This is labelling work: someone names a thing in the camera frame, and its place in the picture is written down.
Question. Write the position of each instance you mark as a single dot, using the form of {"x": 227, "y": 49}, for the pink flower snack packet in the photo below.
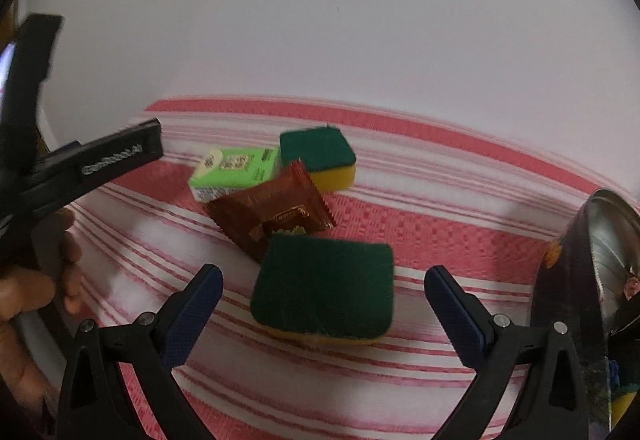
{"x": 632, "y": 285}

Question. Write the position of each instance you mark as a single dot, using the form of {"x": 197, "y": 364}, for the person's left hand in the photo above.
{"x": 25, "y": 290}

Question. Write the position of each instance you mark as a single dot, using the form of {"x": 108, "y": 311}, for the pink striped tablecloth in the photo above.
{"x": 450, "y": 230}

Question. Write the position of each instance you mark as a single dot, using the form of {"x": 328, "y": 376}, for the reddish brown snack wrapper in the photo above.
{"x": 270, "y": 210}

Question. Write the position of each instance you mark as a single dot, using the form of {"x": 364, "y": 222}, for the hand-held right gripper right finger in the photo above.
{"x": 457, "y": 320}

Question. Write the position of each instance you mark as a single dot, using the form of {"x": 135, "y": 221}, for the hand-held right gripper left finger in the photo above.
{"x": 195, "y": 315}

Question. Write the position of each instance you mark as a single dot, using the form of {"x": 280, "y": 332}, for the green carton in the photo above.
{"x": 235, "y": 168}

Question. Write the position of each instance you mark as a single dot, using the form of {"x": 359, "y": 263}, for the green and yellow sponge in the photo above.
{"x": 325, "y": 285}
{"x": 315, "y": 148}

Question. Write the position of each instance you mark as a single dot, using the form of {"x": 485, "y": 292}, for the blue and yellow sponge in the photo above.
{"x": 622, "y": 400}

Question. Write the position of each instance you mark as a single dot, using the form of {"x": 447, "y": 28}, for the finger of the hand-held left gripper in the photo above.
{"x": 30, "y": 85}

